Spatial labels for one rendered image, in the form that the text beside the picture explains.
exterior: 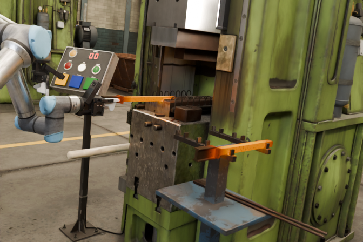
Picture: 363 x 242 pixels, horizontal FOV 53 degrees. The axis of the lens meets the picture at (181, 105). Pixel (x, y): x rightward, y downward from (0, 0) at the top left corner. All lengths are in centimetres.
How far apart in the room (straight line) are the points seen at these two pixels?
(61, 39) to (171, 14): 505
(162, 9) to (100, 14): 914
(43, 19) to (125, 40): 523
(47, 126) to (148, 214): 76
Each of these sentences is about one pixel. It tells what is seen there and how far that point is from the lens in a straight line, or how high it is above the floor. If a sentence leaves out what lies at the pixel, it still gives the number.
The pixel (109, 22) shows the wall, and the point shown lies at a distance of 1121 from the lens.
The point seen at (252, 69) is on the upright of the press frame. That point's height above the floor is 121.
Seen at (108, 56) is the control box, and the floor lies 117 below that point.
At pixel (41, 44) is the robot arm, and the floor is 124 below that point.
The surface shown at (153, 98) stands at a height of 100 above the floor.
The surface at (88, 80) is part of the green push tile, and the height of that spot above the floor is 103.
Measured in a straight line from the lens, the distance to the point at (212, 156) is 127.
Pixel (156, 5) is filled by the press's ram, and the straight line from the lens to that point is 199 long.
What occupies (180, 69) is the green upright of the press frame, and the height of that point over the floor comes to 114.
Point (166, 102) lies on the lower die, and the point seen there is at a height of 99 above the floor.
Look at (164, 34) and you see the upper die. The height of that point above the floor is 133.
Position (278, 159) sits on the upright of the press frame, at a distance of 211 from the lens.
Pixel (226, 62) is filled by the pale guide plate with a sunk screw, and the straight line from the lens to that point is 177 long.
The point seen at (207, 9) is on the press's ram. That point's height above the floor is 147.
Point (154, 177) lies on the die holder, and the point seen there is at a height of 60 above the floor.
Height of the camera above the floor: 130
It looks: 10 degrees down
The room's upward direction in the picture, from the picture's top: 6 degrees clockwise
